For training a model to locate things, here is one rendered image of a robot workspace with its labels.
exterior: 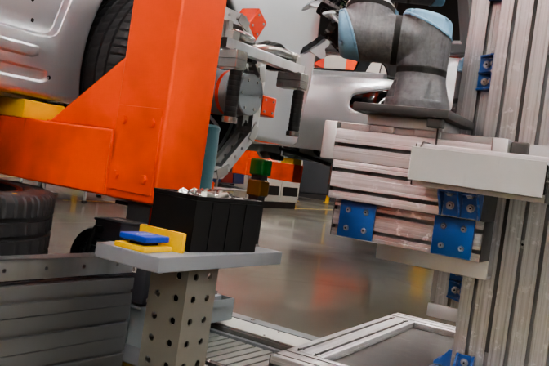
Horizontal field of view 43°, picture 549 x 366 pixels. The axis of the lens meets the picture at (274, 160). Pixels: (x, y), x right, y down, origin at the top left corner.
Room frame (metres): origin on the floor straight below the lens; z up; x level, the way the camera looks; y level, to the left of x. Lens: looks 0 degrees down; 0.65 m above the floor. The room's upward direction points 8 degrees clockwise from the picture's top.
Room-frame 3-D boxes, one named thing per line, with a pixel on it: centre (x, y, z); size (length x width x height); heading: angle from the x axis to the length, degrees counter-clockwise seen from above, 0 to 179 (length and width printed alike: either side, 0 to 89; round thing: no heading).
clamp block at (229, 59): (1.97, 0.17, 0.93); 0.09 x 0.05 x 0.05; 57
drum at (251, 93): (2.19, 0.18, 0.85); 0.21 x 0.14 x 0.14; 57
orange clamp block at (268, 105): (2.49, 0.08, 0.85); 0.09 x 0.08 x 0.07; 147
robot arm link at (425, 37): (1.64, -0.30, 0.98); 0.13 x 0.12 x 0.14; 81
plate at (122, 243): (1.39, 0.23, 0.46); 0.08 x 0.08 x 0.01; 57
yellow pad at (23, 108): (1.99, 0.71, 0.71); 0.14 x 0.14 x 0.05; 57
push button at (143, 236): (1.39, 0.23, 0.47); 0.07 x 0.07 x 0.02; 57
